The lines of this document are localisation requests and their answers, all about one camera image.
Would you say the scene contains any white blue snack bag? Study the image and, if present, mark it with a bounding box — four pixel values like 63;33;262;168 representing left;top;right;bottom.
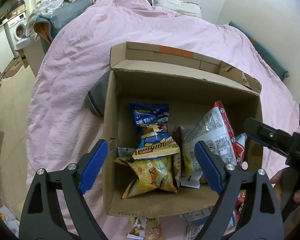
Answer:
180;205;237;240

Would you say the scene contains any silver red-edged snack bag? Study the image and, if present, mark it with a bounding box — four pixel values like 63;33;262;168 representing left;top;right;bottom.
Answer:
180;101;242;189

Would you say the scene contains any yellow chips bag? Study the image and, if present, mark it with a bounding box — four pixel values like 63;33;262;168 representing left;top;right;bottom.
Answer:
115;155;178;199

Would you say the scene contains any blue cartoon snack bag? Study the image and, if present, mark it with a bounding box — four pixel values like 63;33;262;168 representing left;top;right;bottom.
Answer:
130;102;180;160

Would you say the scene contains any red milk candy bag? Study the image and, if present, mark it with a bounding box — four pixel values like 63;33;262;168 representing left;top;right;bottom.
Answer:
234;190;246;224

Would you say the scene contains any shrimp flakes snack bag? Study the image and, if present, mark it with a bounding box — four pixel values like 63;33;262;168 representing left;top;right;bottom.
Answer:
235;133;247;165

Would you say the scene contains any brown chocolate wafer packet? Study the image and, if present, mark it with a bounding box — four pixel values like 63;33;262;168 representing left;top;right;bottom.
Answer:
127;217;164;240

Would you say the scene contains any milk tea sachet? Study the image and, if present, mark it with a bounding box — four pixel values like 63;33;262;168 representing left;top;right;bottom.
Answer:
173;125;185;189

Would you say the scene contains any right hand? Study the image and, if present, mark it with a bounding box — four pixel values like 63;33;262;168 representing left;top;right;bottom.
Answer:
270;168;300;207

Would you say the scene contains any teal bolster cushion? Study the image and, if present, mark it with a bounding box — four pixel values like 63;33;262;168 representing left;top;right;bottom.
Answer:
229;21;289;81

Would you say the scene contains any pink bed duvet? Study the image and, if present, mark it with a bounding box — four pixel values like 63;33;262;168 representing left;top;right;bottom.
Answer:
25;0;300;240

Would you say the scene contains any grey striped garment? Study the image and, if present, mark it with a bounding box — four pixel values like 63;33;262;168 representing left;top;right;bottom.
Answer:
84;71;110;117

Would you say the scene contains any brown cardboard box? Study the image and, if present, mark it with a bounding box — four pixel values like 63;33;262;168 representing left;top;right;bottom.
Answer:
102;42;262;218

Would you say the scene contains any white washing machine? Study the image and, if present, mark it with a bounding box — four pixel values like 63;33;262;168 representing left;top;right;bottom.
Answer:
4;12;27;52

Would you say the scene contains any grey white pillow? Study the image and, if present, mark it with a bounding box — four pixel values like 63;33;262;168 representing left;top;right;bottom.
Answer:
151;0;202;18

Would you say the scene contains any pile of clothes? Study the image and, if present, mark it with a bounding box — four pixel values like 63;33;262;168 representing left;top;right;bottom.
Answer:
25;0;97;43

